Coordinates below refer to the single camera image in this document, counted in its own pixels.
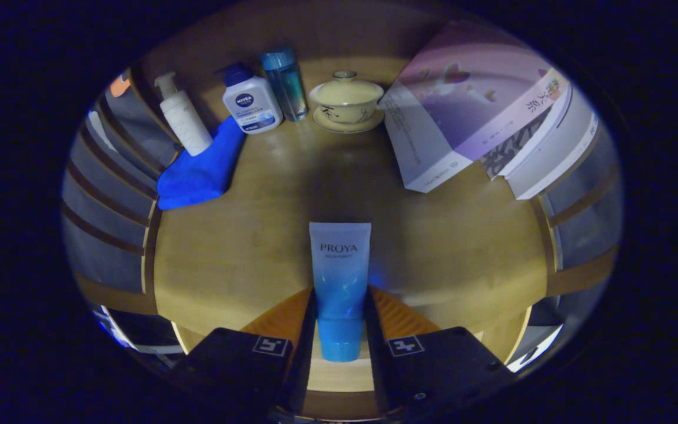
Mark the wooden countertop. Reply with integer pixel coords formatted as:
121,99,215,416
151,56,551,394

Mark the black backdrop cloth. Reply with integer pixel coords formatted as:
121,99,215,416
61,74,623,330

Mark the lidded ceramic tea bowl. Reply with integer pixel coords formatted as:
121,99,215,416
308,71,385,134

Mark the wooden cabinet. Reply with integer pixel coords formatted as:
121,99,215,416
61,0,625,422

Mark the white bottle with blue cap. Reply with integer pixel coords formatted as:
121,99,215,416
215,62,284,135

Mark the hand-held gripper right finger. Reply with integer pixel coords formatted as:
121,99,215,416
364,286,519,416

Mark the white pump bottle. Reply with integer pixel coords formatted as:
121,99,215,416
154,72,214,157

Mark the blue folded cloth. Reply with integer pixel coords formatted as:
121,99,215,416
157,115,247,211

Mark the blue cosmetic tube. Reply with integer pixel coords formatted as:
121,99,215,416
309,222,372,363

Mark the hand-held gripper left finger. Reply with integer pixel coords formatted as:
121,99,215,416
165,287,319,416

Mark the purple and white book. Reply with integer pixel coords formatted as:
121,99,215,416
378,21,569,194

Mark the teal bottle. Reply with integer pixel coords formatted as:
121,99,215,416
259,48,309,122

